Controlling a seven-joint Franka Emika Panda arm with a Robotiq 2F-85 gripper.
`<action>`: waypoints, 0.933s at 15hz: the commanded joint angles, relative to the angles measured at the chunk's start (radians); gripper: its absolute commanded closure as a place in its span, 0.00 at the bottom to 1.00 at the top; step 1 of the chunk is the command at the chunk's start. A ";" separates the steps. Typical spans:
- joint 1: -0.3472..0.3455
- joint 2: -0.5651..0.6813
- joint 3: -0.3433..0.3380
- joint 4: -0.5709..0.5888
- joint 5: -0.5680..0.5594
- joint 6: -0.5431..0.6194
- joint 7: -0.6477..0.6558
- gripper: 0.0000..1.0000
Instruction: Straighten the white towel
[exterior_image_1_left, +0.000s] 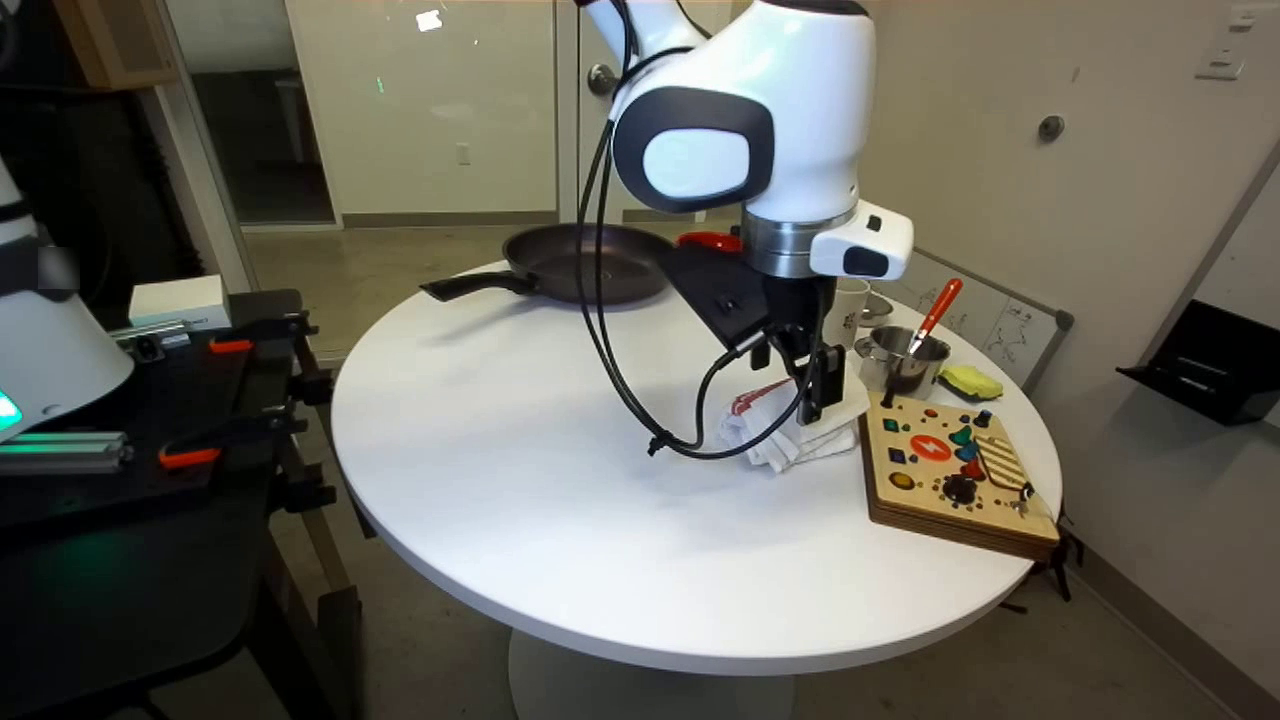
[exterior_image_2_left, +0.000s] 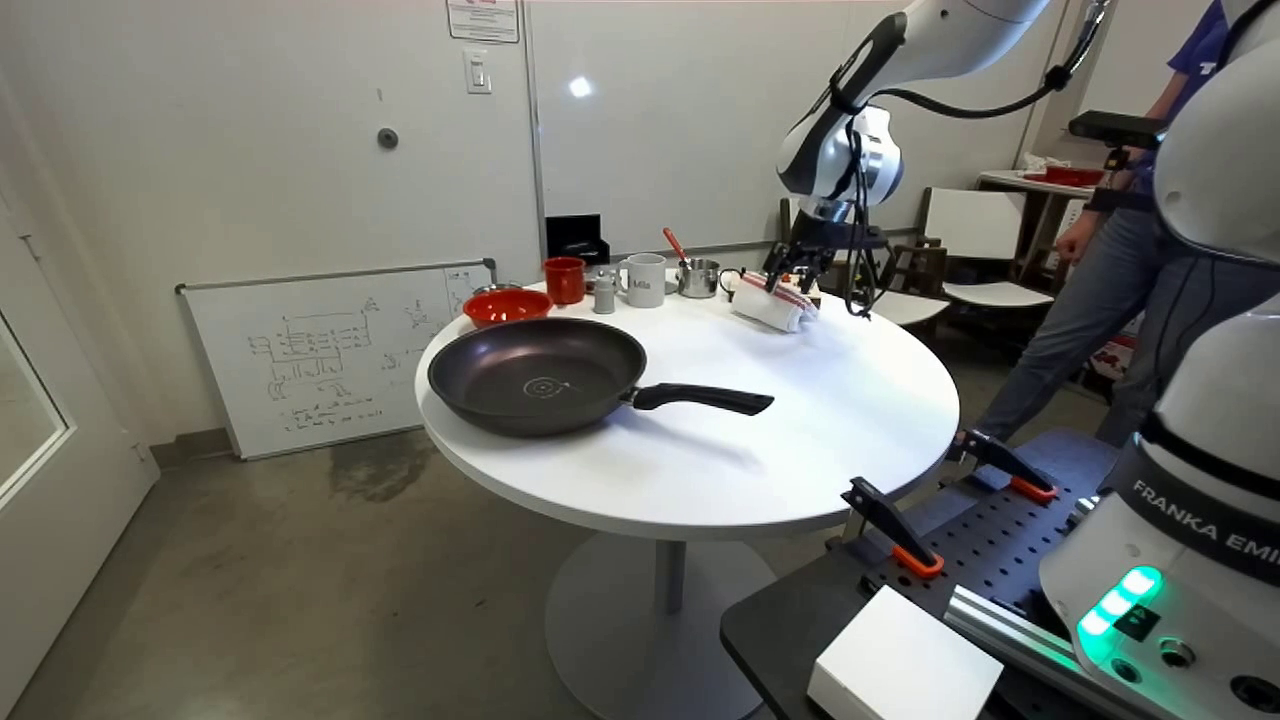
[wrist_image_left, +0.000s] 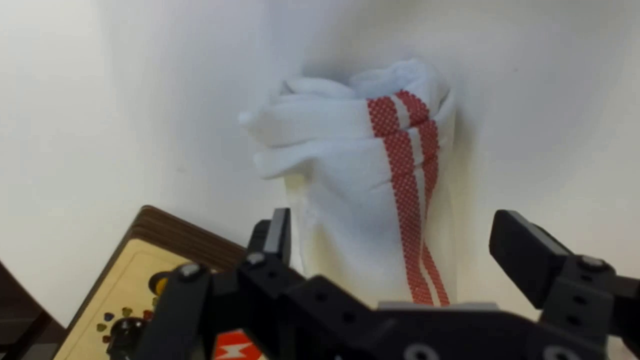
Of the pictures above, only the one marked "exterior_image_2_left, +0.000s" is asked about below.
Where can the person in blue shirt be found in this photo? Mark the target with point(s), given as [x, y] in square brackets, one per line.
[1107, 300]

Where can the white box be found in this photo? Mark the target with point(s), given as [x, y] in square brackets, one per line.
[906, 661]

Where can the white wall switch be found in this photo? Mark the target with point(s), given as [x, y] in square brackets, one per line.
[478, 74]

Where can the black clamp with orange grip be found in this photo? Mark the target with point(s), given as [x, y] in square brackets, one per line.
[895, 530]
[1011, 467]

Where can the black wall tray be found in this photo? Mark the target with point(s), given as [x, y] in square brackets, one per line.
[578, 238]

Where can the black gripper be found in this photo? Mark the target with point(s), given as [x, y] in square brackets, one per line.
[834, 241]

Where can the small grey metal cup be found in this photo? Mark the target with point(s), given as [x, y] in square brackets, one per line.
[607, 288]

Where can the white door with window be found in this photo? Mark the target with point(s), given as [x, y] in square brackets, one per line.
[61, 532]

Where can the red cup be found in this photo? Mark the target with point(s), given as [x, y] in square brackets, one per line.
[566, 281]

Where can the black robot cart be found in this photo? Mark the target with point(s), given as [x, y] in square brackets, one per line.
[1001, 544]

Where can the white towel with red stripes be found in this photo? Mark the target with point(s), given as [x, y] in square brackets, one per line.
[767, 310]

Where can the silver rail on cart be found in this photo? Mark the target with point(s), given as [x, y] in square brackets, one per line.
[1012, 633]

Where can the black frying pan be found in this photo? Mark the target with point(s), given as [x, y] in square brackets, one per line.
[541, 379]

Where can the white mug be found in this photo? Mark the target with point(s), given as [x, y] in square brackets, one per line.
[646, 281]

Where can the red bowl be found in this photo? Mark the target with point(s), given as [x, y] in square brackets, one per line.
[506, 310]

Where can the wall sign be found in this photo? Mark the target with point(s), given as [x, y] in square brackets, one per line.
[481, 17]

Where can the round white table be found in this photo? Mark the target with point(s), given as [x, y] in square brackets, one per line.
[745, 453]

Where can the whiteboard leaning on wall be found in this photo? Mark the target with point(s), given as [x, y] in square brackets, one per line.
[333, 355]

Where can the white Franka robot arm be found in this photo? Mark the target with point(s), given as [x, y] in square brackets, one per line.
[1220, 145]

